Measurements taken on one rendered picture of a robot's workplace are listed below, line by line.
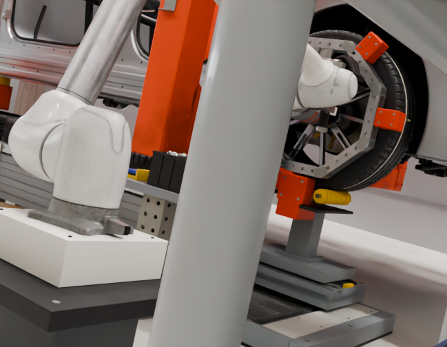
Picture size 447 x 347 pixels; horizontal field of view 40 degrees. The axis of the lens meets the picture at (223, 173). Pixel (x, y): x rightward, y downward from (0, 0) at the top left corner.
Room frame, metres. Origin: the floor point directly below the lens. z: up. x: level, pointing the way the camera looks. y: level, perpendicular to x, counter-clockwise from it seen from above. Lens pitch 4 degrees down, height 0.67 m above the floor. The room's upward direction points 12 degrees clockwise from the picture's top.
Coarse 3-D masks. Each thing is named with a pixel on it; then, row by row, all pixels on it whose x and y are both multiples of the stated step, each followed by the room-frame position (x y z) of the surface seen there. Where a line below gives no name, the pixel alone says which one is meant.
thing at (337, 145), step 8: (360, 88) 2.68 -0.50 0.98; (352, 104) 2.67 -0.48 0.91; (360, 104) 2.67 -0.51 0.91; (352, 112) 2.63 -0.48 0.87; (360, 112) 2.66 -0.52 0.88; (344, 120) 2.65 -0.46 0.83; (344, 128) 2.64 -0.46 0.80; (352, 128) 2.67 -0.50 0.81; (360, 128) 2.65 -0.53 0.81; (312, 136) 2.77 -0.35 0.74; (328, 136) 2.73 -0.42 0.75; (352, 136) 2.67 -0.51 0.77; (328, 144) 2.73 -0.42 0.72; (336, 144) 2.70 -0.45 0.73; (352, 144) 2.66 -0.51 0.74; (336, 152) 2.70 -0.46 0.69
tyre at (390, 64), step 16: (320, 32) 2.59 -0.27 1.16; (336, 32) 2.55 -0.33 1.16; (352, 32) 2.54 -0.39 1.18; (384, 64) 2.42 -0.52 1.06; (400, 64) 2.58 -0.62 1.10; (384, 80) 2.41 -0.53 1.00; (400, 80) 2.42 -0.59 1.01; (400, 96) 2.38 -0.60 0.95; (416, 112) 2.52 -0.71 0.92; (384, 144) 2.38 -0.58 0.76; (400, 144) 2.45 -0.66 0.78; (368, 160) 2.40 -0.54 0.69; (384, 160) 2.43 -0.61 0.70; (400, 160) 2.55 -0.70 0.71; (336, 176) 2.47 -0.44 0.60; (352, 176) 2.43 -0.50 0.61; (368, 176) 2.46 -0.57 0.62; (384, 176) 2.57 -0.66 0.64
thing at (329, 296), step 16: (272, 272) 2.50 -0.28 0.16; (288, 272) 2.54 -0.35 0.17; (272, 288) 2.49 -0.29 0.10; (288, 288) 2.45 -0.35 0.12; (304, 288) 2.41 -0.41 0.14; (320, 288) 2.38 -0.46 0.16; (336, 288) 2.42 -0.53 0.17; (352, 288) 2.52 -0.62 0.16; (320, 304) 2.37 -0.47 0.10; (336, 304) 2.41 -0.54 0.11
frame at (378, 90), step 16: (336, 48) 2.45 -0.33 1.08; (352, 48) 2.41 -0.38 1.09; (368, 64) 2.41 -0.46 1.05; (368, 80) 2.35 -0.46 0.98; (384, 96) 2.36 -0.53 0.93; (368, 112) 2.34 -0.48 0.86; (368, 128) 2.33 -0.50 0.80; (368, 144) 2.33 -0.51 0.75; (288, 160) 2.50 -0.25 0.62; (336, 160) 2.40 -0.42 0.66; (352, 160) 2.40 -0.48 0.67; (320, 176) 2.42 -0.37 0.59
